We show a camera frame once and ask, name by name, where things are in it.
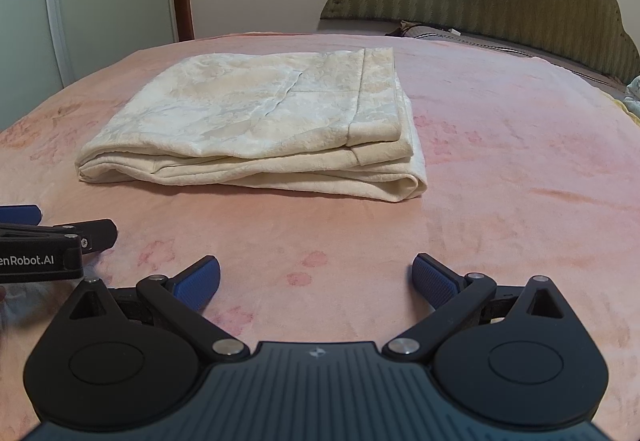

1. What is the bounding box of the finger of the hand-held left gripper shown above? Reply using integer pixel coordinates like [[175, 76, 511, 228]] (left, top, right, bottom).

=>
[[0, 205, 43, 225], [52, 219, 119, 256]]

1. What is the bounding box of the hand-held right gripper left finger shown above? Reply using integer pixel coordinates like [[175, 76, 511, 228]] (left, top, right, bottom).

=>
[[49, 255, 251, 362]]

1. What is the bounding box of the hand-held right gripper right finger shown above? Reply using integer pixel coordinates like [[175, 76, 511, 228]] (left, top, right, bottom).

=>
[[381, 253, 591, 363]]

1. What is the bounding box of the cream white towel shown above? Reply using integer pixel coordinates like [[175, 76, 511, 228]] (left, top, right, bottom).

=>
[[76, 47, 430, 203]]

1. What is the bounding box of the pink fleece blanket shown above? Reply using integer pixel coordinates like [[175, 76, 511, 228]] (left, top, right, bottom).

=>
[[0, 31, 640, 358]]

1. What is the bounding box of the white flowered wardrobe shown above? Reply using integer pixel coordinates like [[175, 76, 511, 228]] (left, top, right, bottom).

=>
[[0, 0, 177, 134]]

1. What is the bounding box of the yellow blanket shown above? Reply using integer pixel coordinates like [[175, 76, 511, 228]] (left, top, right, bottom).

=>
[[602, 88, 640, 129]]

